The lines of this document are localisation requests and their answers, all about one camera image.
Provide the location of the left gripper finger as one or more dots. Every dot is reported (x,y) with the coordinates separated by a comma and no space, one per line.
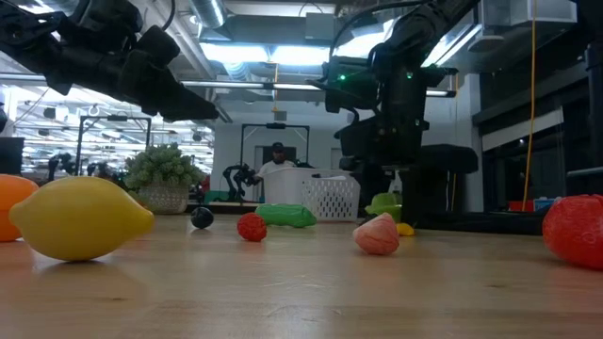
(165,94)

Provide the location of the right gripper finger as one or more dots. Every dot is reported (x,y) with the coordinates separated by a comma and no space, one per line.
(374,181)
(424,198)

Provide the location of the light green toy leaf vegetable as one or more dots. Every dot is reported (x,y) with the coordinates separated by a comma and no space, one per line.
(388,207)

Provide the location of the small yellow toy pepper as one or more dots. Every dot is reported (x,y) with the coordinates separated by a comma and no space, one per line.
(406,230)

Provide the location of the pink toy fruit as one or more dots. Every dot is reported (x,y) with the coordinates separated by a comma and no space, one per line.
(377,235)

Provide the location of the green toy cucumber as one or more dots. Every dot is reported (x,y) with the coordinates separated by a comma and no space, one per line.
(285,215)

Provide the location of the black toy berry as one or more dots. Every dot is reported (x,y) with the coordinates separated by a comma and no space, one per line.
(202,218)

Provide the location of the small red toy raspberry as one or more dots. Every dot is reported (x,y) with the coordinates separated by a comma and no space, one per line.
(252,227)

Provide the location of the yellow toy lemon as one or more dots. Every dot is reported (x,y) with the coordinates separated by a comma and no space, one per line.
(80,219)

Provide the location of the round orange toy fruit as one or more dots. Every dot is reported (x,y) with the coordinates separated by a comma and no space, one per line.
(11,207)

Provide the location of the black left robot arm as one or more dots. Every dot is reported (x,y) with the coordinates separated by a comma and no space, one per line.
(108,16)

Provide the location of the background black robot arm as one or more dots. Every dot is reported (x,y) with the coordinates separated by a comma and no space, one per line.
(240,179)

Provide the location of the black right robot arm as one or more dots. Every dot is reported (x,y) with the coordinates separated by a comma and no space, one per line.
(424,28)

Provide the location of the black cloth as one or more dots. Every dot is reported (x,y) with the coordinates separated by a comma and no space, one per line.
(494,226)

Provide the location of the pale green plant in pot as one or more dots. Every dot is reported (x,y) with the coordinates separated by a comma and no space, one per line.
(162,172)

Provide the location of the long ceiling tube light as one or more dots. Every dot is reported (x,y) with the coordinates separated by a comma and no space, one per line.
(245,85)

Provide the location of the white perforated plastic basket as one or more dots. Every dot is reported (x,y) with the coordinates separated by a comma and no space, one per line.
(292,193)

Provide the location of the red box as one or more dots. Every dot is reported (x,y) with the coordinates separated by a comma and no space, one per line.
(520,206)

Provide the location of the person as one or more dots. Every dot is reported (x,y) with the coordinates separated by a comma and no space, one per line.
(278,165)

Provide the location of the blue box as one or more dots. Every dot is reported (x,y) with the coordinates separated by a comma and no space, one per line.
(545,204)

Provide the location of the black monitor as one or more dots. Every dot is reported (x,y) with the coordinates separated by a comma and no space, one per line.
(10,155)

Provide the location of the black gantry frame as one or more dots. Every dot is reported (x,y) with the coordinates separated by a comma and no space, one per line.
(115,117)
(275,125)

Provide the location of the silver ventilation duct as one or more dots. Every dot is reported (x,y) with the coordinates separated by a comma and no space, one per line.
(209,11)

